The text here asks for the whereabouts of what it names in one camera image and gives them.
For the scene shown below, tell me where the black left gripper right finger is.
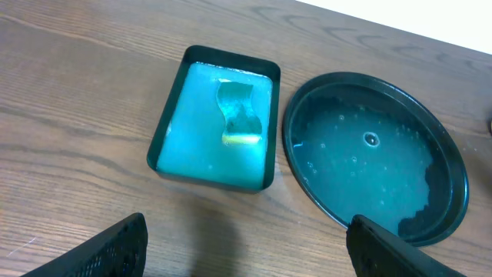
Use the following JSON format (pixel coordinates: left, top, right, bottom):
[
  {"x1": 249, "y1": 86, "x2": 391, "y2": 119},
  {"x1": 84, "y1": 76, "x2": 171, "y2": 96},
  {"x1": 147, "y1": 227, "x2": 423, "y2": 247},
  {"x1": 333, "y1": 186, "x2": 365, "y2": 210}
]
[{"x1": 346, "y1": 215, "x2": 464, "y2": 277}]

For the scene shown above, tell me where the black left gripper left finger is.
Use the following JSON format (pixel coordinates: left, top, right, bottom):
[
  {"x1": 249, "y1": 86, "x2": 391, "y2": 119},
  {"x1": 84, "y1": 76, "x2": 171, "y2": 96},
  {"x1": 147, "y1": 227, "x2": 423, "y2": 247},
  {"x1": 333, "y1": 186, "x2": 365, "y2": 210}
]
[{"x1": 22, "y1": 212, "x2": 148, "y2": 277}]

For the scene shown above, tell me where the green yellow sponge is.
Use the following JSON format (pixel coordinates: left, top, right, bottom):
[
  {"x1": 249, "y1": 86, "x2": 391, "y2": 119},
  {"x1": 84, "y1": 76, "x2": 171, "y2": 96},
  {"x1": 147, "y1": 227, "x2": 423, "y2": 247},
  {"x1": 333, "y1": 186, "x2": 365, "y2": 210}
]
[{"x1": 216, "y1": 78, "x2": 262, "y2": 145}]

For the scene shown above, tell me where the round black tray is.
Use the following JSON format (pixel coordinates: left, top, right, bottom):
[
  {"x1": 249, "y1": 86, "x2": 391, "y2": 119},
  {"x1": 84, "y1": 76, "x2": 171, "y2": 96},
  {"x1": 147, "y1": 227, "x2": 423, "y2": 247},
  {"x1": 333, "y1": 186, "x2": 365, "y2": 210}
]
[{"x1": 282, "y1": 72, "x2": 469, "y2": 246}]

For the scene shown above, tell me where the teal rectangular water tray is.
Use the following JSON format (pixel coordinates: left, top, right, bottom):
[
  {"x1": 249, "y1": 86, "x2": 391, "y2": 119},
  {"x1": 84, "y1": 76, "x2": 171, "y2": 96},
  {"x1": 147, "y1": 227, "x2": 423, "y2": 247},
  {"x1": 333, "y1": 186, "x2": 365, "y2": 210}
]
[{"x1": 147, "y1": 45, "x2": 281, "y2": 193}]

